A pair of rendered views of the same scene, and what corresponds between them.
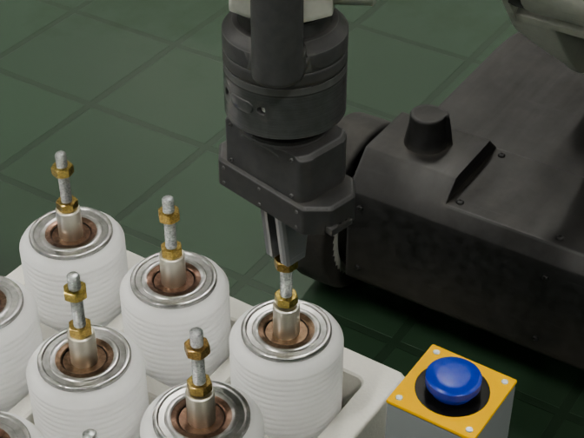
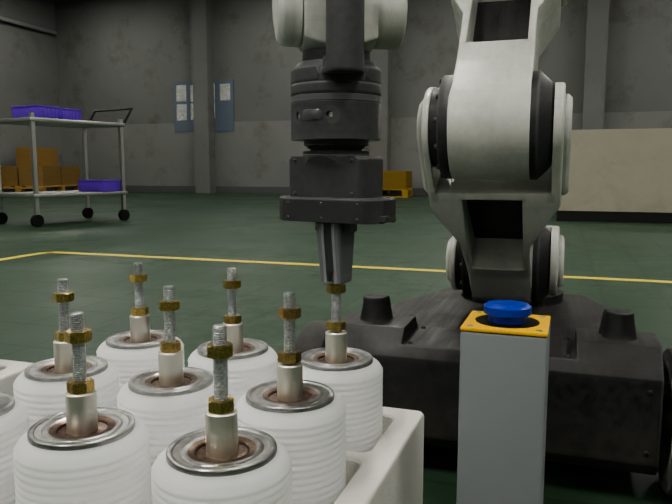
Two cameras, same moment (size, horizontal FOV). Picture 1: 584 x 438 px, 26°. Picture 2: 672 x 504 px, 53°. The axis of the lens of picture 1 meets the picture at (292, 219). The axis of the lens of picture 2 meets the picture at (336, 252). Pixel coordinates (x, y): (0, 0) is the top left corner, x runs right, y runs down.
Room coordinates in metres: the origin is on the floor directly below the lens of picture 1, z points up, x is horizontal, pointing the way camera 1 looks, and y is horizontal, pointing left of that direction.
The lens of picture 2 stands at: (0.13, 0.16, 0.44)
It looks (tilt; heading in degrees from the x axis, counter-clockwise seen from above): 7 degrees down; 346
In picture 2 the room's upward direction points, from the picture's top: straight up
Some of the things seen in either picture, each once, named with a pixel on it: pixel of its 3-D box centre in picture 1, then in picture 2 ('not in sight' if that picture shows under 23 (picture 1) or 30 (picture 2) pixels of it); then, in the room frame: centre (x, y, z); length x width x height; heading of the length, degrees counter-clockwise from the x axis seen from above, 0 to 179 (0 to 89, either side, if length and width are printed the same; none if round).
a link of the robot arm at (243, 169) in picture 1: (288, 126); (337, 159); (0.78, 0.00, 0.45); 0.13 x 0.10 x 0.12; 45
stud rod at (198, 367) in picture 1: (198, 368); (289, 336); (0.68, 0.07, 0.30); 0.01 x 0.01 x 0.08
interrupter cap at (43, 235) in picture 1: (70, 233); (140, 340); (0.91, 0.20, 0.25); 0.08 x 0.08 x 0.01
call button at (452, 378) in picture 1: (453, 384); (507, 314); (0.65, -0.12, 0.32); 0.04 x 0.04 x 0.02
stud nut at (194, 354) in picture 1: (196, 348); (289, 312); (0.68, 0.07, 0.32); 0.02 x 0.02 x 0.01; 19
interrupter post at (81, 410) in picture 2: not in sight; (81, 412); (0.64, 0.23, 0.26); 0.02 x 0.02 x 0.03
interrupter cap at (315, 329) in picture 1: (286, 330); (336, 359); (0.78, 0.00, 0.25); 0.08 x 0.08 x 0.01
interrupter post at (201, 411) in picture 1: (201, 405); (290, 381); (0.68, 0.07, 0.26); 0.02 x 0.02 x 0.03
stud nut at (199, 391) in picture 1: (199, 384); (289, 356); (0.68, 0.07, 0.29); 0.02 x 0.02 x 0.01; 19
